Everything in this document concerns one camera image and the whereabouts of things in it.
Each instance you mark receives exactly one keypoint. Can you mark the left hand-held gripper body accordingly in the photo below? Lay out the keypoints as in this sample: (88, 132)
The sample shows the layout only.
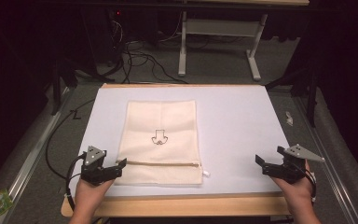
(92, 161)

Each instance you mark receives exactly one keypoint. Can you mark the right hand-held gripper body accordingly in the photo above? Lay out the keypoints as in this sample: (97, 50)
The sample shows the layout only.
(295, 161)

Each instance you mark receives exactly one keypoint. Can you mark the cream cloth zipper pouch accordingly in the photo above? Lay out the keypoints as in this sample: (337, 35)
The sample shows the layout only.
(160, 146)

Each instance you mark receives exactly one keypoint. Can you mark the person's left hand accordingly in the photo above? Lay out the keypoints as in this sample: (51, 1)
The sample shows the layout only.
(90, 193)

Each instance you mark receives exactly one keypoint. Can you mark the person's right hand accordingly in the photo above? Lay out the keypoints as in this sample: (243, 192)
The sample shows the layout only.
(296, 194)

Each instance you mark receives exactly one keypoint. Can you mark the white table mat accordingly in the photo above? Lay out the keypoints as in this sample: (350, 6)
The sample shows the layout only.
(230, 130)

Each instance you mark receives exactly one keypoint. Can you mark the small crumpled white wrapper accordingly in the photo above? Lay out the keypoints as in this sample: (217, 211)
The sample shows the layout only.
(289, 118)

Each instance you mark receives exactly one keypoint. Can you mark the black stand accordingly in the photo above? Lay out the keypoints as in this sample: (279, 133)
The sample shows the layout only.
(62, 77)
(304, 90)

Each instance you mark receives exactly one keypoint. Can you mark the black computer tower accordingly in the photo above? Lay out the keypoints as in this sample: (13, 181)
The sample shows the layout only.
(118, 34)

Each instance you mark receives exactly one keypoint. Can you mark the metal floor rail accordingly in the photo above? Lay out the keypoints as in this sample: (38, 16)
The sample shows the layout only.
(326, 155)
(31, 155)

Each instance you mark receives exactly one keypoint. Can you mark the white metal desk frame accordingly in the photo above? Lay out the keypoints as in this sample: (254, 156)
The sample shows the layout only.
(220, 29)

